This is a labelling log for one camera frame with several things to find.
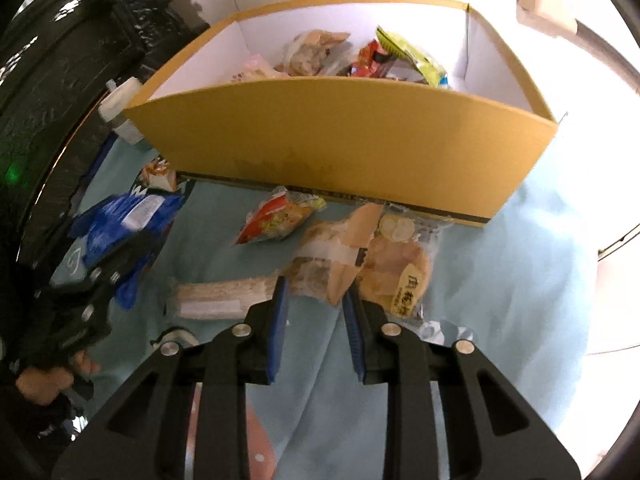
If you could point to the yellow-green snack packet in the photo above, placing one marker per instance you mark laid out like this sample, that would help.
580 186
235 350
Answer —
410 55

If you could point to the light blue printed cloth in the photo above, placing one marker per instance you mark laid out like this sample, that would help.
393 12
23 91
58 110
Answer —
500 285

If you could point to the red orange snack packet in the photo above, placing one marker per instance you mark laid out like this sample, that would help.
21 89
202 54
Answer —
272 217

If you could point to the black textured furniture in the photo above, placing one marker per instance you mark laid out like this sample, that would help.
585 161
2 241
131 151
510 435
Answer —
75 60

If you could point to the clear brown bread packet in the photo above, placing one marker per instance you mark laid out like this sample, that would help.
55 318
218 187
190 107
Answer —
325 260

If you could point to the round yellow pastry packet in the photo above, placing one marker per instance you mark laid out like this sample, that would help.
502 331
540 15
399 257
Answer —
395 265

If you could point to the red black-striped snack packet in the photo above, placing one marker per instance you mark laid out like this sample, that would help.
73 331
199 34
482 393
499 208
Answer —
367 57

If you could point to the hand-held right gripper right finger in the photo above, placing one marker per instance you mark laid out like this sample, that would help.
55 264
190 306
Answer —
354 345

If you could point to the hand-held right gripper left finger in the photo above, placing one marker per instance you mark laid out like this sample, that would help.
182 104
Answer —
277 340

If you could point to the person's left hand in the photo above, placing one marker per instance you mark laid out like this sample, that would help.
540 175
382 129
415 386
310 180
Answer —
45 382

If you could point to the long clear cracker packet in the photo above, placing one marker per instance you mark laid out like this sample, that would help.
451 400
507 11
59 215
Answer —
215 297

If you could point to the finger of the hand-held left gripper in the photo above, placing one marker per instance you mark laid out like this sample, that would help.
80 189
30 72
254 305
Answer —
92 320
125 255

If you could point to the clear lumpy snack packet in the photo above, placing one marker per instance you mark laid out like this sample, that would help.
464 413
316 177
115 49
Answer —
310 50

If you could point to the small orange snack packet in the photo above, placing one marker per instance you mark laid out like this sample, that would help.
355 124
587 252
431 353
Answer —
157 175

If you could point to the yellow cardboard box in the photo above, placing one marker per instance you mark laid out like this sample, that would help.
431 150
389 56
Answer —
350 145

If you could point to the blue cookie packet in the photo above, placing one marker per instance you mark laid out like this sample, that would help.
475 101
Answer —
135 210

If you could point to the white lidded container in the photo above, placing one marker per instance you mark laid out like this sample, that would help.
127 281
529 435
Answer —
117 110

